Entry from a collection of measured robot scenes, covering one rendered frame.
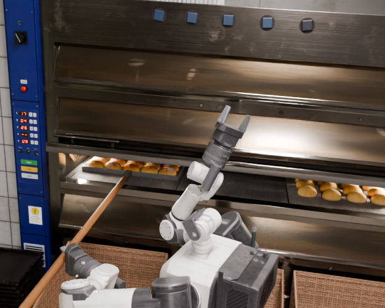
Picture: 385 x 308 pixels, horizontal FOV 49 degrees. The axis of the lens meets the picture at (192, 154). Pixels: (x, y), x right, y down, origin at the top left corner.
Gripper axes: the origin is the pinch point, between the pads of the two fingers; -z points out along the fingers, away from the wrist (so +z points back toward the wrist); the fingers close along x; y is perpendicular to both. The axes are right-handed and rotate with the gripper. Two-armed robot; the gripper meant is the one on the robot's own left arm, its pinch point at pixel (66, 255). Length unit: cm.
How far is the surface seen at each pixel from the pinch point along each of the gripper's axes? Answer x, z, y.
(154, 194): 3, -23, 65
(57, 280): 47, -49, 23
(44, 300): 48, -40, 10
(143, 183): 1, -36, 69
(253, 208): 4, 19, 93
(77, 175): 1, -67, 48
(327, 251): 22, 52, 114
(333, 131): -38, 45, 113
